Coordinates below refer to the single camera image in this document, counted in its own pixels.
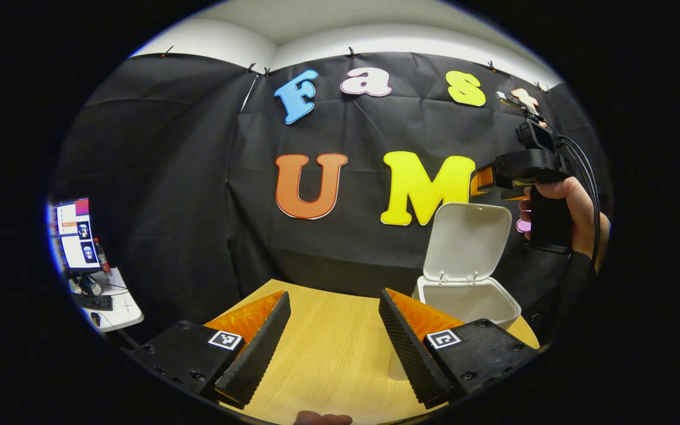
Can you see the white side table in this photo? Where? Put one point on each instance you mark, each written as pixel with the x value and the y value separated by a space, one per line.
pixel 121 307

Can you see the white desktop garbage bin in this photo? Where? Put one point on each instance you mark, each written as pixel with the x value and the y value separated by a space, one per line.
pixel 470 242

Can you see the computer monitor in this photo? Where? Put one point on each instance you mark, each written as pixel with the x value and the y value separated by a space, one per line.
pixel 74 236

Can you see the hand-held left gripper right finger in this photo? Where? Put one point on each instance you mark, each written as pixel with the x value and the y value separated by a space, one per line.
pixel 411 354

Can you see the computer mouse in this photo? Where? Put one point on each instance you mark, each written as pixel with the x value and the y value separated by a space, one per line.
pixel 96 319

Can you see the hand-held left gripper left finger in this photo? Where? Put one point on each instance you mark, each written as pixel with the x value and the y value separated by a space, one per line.
pixel 257 354

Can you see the black backdrop cloth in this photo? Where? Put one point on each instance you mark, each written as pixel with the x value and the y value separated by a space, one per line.
pixel 198 177

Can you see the wooden desktop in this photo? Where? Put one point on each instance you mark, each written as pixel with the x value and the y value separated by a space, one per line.
pixel 328 354

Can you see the plastic drink bottle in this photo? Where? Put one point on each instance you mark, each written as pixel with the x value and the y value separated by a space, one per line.
pixel 102 260

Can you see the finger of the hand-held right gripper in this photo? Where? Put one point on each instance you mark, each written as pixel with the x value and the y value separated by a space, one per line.
pixel 484 180

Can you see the black keyboard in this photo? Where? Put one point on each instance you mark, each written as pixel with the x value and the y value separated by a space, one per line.
pixel 95 302

